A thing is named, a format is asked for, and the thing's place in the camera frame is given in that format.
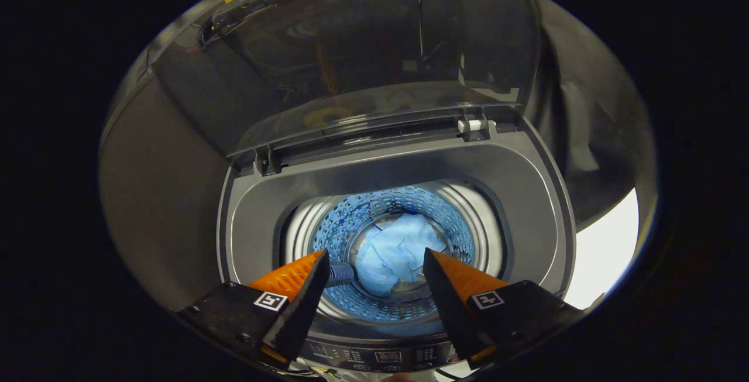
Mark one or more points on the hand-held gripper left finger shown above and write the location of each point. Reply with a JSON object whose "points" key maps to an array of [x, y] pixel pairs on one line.
{"points": [[301, 306]]}

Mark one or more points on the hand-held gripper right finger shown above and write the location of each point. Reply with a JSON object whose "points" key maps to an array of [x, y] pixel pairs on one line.
{"points": [[450, 309]]}

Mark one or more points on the light blue polo shirt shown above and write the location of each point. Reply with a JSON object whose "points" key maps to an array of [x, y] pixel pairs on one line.
{"points": [[398, 247]]}

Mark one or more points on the dark grey washing machine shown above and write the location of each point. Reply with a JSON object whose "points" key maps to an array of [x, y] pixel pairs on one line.
{"points": [[526, 195]]}

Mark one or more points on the dark washing machine lid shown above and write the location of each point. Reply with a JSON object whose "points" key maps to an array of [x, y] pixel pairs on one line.
{"points": [[327, 66]]}

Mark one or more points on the black backdrop cloth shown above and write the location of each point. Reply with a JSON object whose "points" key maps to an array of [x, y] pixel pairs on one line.
{"points": [[585, 107]]}

